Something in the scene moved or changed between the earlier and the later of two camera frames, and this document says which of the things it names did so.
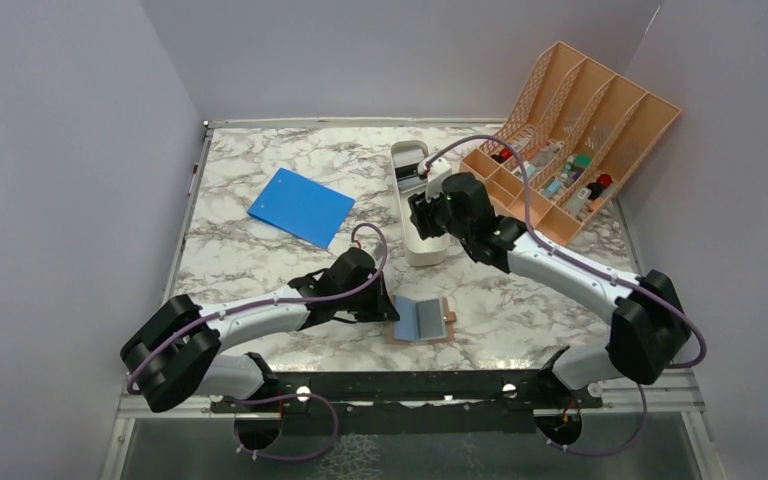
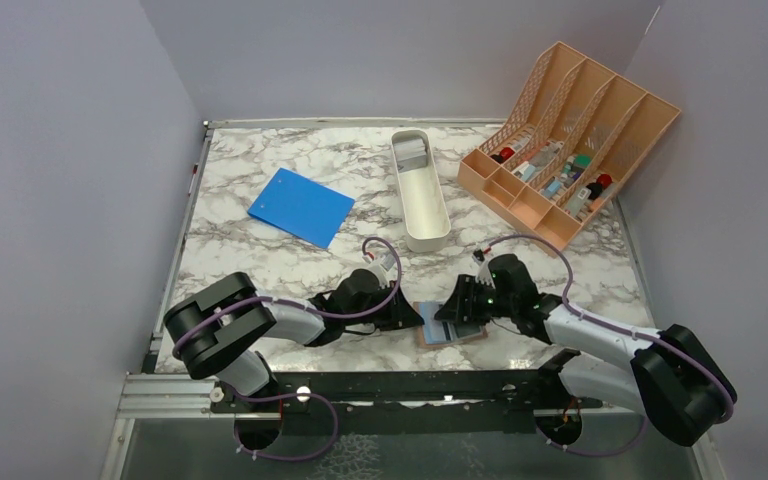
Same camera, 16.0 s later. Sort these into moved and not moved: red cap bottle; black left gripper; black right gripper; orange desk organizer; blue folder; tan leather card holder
Moved: black left gripper; black right gripper; tan leather card holder
Not moved: blue folder; orange desk organizer; red cap bottle
